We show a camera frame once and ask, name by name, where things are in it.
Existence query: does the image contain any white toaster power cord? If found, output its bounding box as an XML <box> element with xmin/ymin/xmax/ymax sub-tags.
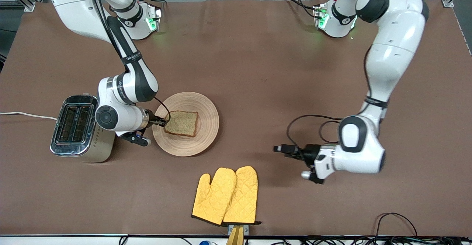
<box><xmin>0</xmin><ymin>111</ymin><xmax>58</xmax><ymax>121</ymax></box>

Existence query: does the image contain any wooden stick with metal bracket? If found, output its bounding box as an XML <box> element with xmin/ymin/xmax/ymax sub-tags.
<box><xmin>226</xmin><ymin>224</ymin><xmax>250</xmax><ymax>245</ymax></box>

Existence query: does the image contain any metal base connector plate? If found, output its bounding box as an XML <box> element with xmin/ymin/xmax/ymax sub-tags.
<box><xmin>313</xmin><ymin>3</ymin><xmax>329</xmax><ymax>30</ymax></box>
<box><xmin>145</xmin><ymin>3</ymin><xmax>163</xmax><ymax>32</ymax></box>

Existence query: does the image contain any black looped cable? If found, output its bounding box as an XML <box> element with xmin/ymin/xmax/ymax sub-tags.
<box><xmin>375</xmin><ymin>213</ymin><xmax>418</xmax><ymax>238</ymax></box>

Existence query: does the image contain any slice of brown bread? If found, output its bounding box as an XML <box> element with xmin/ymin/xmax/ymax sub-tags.
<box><xmin>164</xmin><ymin>110</ymin><xmax>199</xmax><ymax>138</ymax></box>

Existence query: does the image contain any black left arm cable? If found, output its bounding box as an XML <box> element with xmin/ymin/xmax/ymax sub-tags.
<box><xmin>287</xmin><ymin>114</ymin><xmax>344</xmax><ymax>146</ymax></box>

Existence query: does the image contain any round wooden plate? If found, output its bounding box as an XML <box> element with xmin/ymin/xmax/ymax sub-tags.
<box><xmin>152</xmin><ymin>92</ymin><xmax>220</xmax><ymax>157</ymax></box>

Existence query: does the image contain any yellow quilted oven mitt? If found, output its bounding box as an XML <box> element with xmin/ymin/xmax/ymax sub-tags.
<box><xmin>191</xmin><ymin>168</ymin><xmax>237</xmax><ymax>226</ymax></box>
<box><xmin>222</xmin><ymin>166</ymin><xmax>261</xmax><ymax>225</ymax></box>

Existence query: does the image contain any bundle of black cables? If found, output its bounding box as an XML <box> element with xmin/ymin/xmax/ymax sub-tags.
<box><xmin>271</xmin><ymin>235</ymin><xmax>472</xmax><ymax>245</ymax></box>

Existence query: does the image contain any beige chrome two-slot toaster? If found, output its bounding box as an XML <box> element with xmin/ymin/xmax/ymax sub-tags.
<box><xmin>50</xmin><ymin>93</ymin><xmax>119</xmax><ymax>163</ymax></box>

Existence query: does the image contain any brown table cover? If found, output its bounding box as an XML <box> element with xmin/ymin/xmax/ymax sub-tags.
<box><xmin>0</xmin><ymin>0</ymin><xmax>472</xmax><ymax>237</ymax></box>

